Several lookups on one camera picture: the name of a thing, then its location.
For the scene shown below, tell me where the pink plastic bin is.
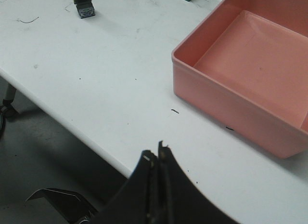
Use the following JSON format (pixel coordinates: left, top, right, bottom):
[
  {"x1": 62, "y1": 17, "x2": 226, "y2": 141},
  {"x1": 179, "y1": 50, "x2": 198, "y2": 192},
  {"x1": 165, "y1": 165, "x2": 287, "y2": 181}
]
[{"x1": 172, "y1": 0, "x2": 308, "y2": 158}]

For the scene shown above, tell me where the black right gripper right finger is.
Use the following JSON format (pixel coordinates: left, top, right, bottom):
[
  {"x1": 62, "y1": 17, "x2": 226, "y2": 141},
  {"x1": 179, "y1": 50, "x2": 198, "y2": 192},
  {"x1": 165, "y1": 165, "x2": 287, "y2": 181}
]
[{"x1": 158, "y1": 141, "x2": 237, "y2": 224}]

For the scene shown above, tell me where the yellow push button switch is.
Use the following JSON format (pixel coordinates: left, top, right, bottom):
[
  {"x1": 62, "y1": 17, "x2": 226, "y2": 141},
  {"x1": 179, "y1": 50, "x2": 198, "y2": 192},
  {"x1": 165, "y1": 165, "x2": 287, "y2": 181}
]
[{"x1": 73, "y1": 0, "x2": 95, "y2": 19}]

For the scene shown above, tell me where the table leg with caster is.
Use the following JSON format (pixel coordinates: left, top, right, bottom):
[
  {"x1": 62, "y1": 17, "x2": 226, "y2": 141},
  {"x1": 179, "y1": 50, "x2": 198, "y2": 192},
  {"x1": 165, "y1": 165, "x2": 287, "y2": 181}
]
[{"x1": 0, "y1": 83, "x2": 17, "y2": 118}]

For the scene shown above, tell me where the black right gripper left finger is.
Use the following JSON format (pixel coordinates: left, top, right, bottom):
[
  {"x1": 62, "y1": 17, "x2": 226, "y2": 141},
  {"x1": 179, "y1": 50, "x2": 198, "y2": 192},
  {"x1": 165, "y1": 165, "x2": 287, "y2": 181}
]
[{"x1": 91, "y1": 150, "x2": 157, "y2": 224}]

